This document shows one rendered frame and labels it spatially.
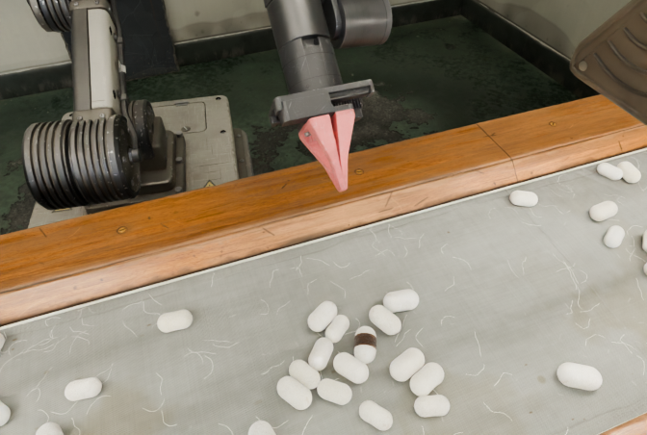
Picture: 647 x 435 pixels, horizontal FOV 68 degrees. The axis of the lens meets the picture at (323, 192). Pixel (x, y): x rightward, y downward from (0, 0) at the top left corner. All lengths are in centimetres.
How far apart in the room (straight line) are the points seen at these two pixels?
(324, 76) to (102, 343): 35
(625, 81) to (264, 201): 42
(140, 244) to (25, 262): 12
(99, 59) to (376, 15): 44
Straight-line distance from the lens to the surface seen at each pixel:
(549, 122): 80
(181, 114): 131
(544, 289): 60
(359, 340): 49
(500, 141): 74
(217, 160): 114
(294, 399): 47
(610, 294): 63
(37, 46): 250
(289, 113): 46
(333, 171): 48
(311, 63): 49
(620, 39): 30
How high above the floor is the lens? 119
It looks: 44 degrees down
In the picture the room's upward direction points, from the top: straight up
